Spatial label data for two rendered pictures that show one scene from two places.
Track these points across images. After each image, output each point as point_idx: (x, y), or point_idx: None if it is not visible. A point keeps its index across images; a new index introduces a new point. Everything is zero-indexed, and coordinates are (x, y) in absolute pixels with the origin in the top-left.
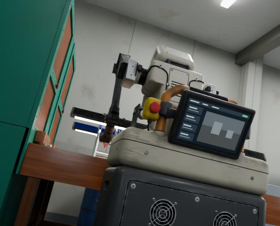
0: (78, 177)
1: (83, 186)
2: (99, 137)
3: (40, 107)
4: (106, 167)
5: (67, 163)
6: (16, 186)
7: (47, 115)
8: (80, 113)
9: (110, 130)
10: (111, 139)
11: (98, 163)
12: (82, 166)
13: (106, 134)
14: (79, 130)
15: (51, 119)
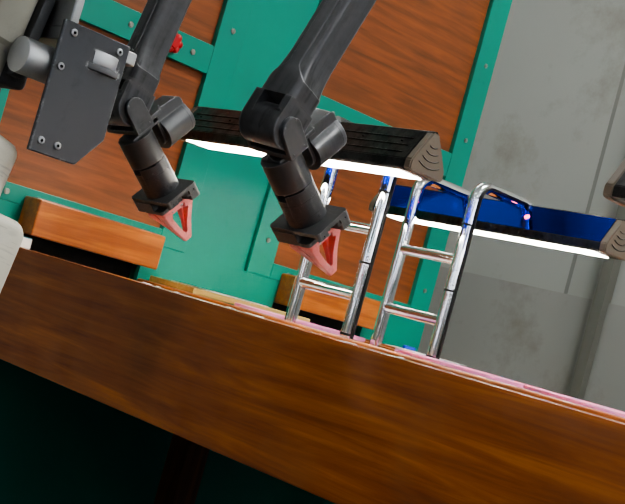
0: (22, 337)
1: (28, 368)
2: (134, 195)
3: (1, 115)
4: (87, 301)
5: (9, 289)
6: None
7: (179, 157)
8: (199, 124)
9: (133, 160)
10: (164, 199)
11: (72, 287)
12: (37, 297)
13: (136, 177)
14: (394, 215)
15: (259, 178)
